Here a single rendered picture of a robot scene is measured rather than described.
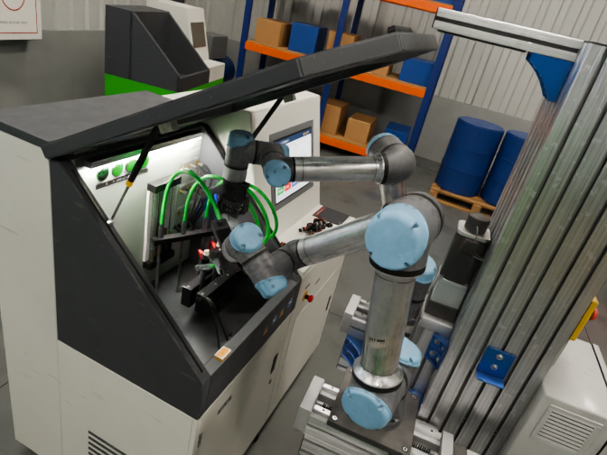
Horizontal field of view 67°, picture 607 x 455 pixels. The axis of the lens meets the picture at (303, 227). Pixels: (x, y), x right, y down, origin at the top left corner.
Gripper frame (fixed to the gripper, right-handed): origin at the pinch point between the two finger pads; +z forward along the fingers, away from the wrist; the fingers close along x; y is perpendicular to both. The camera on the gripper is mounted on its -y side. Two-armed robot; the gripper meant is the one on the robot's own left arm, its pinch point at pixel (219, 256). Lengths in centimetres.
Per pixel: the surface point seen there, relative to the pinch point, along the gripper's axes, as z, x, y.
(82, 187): -6.8, -31.7, -28.9
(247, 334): 15.5, 4.1, 25.7
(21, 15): 322, -36, -342
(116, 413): 40, -41, 35
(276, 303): 26.9, 21.4, 19.5
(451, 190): 308, 383, -39
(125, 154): 2.2, -17.3, -39.7
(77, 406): 55, -54, 29
